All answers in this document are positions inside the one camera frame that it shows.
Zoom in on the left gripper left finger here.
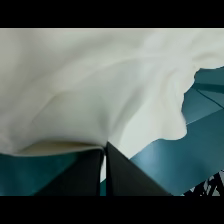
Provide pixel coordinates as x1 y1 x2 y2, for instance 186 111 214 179
34 148 106 197

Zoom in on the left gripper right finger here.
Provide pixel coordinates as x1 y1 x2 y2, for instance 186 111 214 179
105 141 172 197

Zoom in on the white garment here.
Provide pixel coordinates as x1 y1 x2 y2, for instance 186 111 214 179
0 28 224 183

